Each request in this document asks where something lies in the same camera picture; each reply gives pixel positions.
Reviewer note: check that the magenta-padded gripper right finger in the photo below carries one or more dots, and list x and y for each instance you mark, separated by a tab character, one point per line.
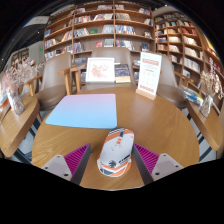
148	160

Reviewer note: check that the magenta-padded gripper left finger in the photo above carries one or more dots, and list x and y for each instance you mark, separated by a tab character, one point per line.
76	160

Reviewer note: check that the white orange computer mouse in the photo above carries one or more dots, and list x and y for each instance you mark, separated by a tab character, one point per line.
115	153

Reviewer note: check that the blue pink gradient mouse pad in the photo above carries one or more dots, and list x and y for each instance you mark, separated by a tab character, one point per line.
83	111

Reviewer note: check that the round wooden side table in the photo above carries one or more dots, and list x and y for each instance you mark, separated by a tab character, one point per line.
15	130
208	126

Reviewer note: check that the brown leather wooden armchair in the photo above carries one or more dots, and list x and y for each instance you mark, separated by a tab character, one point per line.
168	86
106	52
55	80

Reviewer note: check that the stack of colourful books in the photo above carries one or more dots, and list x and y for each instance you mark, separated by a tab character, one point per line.
191	96

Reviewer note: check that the glass vase beige dried flowers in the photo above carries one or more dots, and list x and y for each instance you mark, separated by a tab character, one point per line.
206	106

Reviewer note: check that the glass vase pink dried flowers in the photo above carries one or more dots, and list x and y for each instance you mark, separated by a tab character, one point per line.
16	103

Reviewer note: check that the white red sign wooden stand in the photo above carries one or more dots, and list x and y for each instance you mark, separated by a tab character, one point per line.
149	73

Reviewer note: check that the dark cover book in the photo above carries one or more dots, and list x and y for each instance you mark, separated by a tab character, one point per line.
122	71

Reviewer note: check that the white framed floral picture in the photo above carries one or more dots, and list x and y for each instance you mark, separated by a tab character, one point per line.
100	70

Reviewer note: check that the distant wooden bookshelf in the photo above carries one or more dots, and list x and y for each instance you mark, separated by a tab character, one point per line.
20	57

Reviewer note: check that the tall wooden bookshelf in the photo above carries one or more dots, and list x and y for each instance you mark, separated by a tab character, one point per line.
183	43

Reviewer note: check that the large wooden bookshelf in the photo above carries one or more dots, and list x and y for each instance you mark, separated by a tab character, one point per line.
96	31

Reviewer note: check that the white hanging ceiling panel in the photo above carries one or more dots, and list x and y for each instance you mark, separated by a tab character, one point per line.
36	20

